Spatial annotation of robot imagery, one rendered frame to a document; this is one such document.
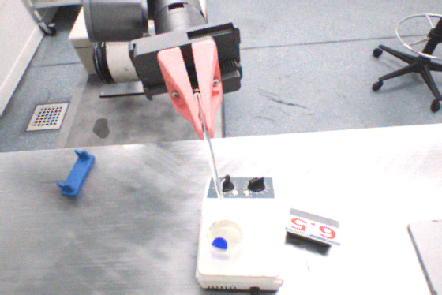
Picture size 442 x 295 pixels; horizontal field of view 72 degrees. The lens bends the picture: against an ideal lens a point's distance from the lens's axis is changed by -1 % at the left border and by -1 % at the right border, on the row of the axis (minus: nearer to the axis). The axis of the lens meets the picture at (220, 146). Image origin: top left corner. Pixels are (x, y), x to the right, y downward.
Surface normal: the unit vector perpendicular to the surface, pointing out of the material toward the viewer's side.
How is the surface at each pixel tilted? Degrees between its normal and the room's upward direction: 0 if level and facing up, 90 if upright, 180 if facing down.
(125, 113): 0
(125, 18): 70
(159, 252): 0
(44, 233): 0
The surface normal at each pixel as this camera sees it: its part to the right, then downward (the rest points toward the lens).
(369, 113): -0.08, -0.59
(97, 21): 0.23, 0.61
